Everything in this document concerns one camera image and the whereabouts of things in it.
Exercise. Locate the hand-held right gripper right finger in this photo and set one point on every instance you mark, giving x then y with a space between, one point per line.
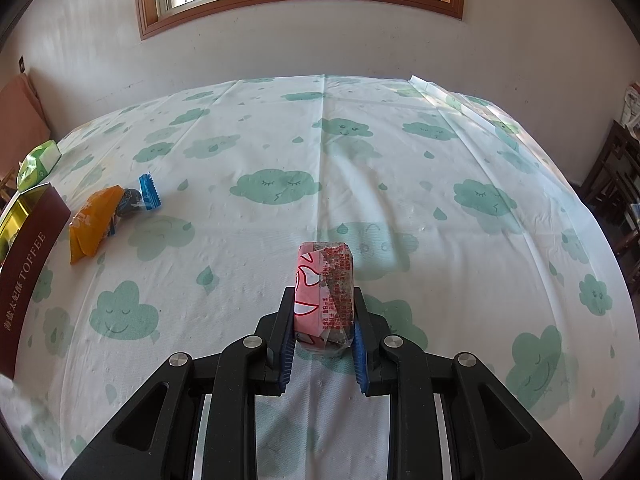
360 360

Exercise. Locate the orange snack packet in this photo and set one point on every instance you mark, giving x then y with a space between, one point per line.
92 225

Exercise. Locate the dark wooden chair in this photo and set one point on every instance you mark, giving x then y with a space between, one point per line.
617 195

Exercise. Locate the wooden window frame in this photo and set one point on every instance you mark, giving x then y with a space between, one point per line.
300 2

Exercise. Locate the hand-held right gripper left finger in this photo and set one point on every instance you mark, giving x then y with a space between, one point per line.
286 360

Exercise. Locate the green white snack packet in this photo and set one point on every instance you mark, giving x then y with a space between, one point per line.
39 165

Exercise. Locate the pink snack packet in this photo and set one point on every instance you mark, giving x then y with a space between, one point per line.
322 290

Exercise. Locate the stack of newspapers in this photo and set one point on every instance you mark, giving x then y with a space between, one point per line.
631 110

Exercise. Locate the maroon tin box gold inside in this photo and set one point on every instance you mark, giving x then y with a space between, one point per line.
30 270

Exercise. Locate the cloud print tablecloth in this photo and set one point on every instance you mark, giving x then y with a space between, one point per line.
400 200

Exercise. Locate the blue zigzag wrapped candy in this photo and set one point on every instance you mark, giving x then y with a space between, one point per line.
145 195

